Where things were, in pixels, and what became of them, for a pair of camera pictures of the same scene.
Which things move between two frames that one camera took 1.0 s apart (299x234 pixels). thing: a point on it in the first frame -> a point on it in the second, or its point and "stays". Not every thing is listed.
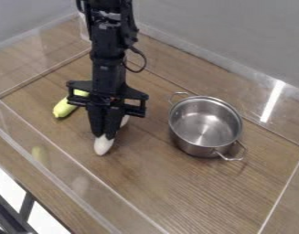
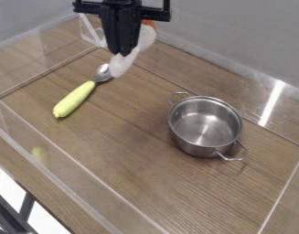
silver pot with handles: [206, 126] stays
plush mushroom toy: [101, 143] -> [122, 64]
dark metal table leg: [11, 220] stays
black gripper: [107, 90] -> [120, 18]
